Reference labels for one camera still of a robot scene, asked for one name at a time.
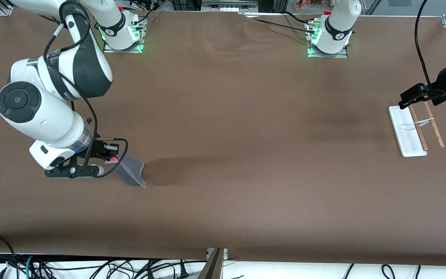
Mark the grey and pink towel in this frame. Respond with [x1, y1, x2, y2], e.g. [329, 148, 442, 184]
[109, 154, 147, 189]

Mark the black cable with plug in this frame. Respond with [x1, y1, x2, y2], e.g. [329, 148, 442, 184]
[171, 260, 190, 279]

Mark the white power strip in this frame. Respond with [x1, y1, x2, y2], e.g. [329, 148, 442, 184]
[202, 0, 258, 12]

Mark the dark support beam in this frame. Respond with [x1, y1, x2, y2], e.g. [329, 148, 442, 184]
[198, 248, 224, 279]

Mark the white rack with wooden bars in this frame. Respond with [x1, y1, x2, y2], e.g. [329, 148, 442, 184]
[388, 99, 445, 157]

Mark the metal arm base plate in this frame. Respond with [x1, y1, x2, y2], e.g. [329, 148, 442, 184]
[103, 17, 144, 53]
[307, 21, 348, 59]

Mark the thin black table cable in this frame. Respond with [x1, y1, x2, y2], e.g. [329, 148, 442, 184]
[238, 13, 316, 34]

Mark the thick black table cable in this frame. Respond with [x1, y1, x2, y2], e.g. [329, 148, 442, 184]
[282, 11, 314, 24]

